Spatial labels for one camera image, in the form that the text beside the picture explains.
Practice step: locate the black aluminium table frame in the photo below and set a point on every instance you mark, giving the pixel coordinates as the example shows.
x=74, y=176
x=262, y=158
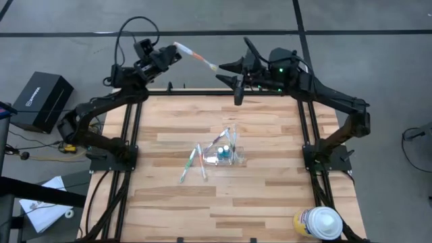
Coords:
x=202, y=92

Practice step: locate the green toothbrush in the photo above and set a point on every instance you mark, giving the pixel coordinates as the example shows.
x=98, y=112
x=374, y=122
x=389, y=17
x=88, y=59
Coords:
x=188, y=165

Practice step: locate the black cardboard box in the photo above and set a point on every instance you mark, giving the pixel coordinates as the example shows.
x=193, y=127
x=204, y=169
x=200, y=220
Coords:
x=40, y=99

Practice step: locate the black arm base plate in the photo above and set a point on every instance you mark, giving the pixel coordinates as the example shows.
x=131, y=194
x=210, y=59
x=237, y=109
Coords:
x=101, y=165
x=341, y=165

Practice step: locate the yellow wipes canister white lid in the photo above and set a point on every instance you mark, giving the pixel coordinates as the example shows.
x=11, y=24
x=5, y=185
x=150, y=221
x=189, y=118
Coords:
x=322, y=222

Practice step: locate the blue mouthwash bottle white cap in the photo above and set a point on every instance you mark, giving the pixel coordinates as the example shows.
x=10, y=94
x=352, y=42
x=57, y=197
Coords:
x=227, y=152
x=220, y=153

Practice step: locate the yellow plug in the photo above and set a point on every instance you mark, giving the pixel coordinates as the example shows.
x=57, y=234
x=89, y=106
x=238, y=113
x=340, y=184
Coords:
x=69, y=148

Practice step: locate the orange yellow toothbrush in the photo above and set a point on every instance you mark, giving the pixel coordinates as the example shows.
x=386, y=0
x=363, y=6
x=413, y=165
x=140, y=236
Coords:
x=197, y=56

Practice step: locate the purple toothbrush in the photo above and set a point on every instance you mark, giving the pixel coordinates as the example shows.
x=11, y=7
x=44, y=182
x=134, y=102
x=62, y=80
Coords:
x=219, y=136

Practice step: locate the white tape roll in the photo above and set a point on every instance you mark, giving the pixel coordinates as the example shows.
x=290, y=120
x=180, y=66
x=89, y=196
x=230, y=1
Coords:
x=66, y=213

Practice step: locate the white paper sheet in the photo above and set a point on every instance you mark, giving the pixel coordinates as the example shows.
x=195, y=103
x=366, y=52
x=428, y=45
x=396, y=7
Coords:
x=44, y=212

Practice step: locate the black round plug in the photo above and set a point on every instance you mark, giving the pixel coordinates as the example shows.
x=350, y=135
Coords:
x=24, y=155

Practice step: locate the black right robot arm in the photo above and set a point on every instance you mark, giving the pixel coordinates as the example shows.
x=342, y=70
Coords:
x=337, y=99

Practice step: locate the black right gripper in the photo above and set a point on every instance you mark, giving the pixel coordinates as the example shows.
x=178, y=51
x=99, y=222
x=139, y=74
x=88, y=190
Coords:
x=258, y=74

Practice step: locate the black stand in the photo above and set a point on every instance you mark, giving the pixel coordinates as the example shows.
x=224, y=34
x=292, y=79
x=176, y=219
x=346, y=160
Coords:
x=33, y=194

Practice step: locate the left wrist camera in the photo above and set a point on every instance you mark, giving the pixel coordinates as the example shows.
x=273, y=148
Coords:
x=143, y=49

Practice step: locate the clear acrylic organizer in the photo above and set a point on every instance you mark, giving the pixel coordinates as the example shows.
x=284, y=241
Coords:
x=240, y=159

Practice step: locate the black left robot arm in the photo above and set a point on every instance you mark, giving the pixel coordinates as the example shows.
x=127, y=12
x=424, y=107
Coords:
x=98, y=108

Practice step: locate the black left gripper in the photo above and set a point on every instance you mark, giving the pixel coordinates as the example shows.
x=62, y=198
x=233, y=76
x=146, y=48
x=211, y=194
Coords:
x=150, y=65

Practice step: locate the black table clamp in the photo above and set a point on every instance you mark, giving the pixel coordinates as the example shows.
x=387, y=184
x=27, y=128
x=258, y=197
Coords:
x=169, y=87

